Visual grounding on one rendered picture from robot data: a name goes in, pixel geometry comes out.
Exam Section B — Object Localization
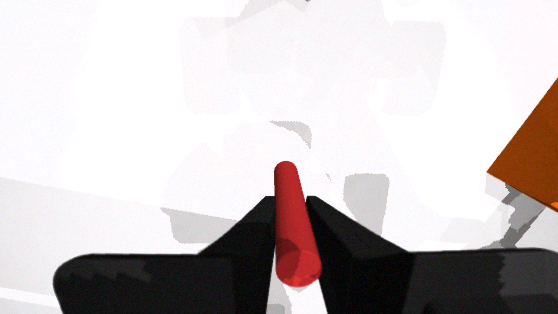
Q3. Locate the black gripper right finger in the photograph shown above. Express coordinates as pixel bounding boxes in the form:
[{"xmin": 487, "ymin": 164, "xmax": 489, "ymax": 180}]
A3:
[{"xmin": 306, "ymin": 196, "xmax": 558, "ymax": 314}]

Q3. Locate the red peg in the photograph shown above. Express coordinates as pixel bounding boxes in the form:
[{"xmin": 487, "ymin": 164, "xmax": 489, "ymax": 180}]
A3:
[{"xmin": 274, "ymin": 161, "xmax": 322, "ymax": 288}]

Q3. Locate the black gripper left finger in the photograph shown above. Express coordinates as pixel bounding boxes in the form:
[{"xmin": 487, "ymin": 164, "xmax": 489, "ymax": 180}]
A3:
[{"xmin": 53, "ymin": 196, "xmax": 275, "ymax": 314}]

